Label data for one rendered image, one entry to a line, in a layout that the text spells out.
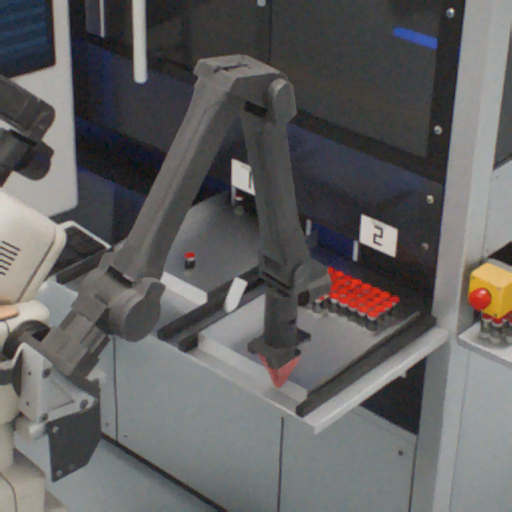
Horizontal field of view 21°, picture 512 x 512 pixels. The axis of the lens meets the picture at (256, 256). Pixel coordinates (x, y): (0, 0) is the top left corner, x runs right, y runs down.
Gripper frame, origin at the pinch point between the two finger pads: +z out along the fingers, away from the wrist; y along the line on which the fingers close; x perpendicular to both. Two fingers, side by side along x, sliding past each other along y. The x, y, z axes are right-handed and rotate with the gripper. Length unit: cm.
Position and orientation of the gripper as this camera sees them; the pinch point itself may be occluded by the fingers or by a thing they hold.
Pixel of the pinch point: (277, 382)
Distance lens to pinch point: 239.8
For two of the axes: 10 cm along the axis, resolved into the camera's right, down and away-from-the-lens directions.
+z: -0.3, 8.6, 5.1
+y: 6.6, -3.6, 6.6
